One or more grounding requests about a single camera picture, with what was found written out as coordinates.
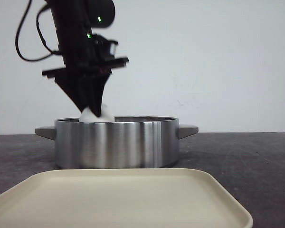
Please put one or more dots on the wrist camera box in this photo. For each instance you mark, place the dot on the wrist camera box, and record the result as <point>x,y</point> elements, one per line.
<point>104,49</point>

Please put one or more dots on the cream rectangular plastic tray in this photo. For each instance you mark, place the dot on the cream rectangular plastic tray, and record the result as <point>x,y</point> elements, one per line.
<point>121,198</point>

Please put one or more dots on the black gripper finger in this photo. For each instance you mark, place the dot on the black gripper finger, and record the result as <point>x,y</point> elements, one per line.
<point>96,92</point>
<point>78,89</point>

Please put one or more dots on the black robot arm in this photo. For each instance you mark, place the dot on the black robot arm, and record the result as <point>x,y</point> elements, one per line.
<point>95,13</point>

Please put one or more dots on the panda bun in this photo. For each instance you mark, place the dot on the panda bun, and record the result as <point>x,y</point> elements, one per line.
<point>88,117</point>

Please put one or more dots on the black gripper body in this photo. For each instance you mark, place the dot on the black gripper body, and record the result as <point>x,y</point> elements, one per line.
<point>75,45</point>

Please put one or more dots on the stainless steel steamer pot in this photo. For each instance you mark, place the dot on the stainless steel steamer pot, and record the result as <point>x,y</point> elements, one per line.
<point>127,142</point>

